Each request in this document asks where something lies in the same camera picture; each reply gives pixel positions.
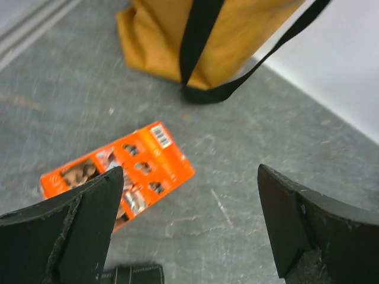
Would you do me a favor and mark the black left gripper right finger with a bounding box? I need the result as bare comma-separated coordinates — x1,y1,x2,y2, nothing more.
257,164,378,283

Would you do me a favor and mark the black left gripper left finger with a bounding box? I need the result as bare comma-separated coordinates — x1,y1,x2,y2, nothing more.
1,166,124,283

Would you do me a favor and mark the black leather card holder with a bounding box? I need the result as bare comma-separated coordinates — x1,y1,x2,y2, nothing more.
100,264,165,284

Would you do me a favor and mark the orange printed box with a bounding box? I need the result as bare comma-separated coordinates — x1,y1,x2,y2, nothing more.
40,121,195,230

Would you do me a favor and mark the mustard tote bag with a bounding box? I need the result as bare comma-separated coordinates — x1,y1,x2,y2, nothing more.
115,0,331,105

